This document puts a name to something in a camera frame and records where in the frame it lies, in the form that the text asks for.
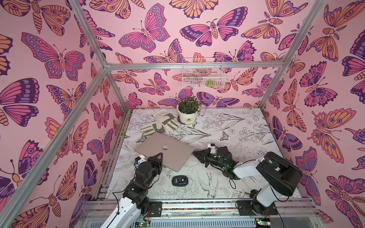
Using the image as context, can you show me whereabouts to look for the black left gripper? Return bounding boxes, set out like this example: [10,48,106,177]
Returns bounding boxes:
[144,152,162,189]

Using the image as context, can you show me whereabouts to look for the silver laptop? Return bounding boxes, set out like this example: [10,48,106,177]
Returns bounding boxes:
[134,133,194,172]

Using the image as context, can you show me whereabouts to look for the black wireless mouse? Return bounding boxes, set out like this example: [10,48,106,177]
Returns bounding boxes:
[172,175,189,187]

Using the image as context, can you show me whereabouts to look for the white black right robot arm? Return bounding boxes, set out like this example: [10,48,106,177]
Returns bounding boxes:
[193,146,303,215]

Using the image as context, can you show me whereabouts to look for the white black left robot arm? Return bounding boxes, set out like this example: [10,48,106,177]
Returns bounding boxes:
[101,153,163,228]

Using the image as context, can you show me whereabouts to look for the white green striped work glove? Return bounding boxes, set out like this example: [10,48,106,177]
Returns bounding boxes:
[140,122,166,136]

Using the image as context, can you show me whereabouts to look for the white grey work glove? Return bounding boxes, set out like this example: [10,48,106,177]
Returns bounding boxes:
[154,109,181,132]

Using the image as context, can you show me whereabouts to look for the green plant in white pot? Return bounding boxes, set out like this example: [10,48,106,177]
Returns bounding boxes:
[177,97,201,125]

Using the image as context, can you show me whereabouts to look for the green ball in basket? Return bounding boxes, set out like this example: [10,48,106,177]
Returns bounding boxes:
[205,80,216,88]

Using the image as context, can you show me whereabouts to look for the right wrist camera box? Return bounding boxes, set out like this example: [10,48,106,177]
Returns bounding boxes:
[207,143,219,154]

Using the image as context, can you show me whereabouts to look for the white wire wall basket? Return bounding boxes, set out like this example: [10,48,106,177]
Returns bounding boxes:
[181,62,226,89]

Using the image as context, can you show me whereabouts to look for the aluminium frame struts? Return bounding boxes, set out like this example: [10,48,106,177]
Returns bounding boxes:
[0,0,326,228]

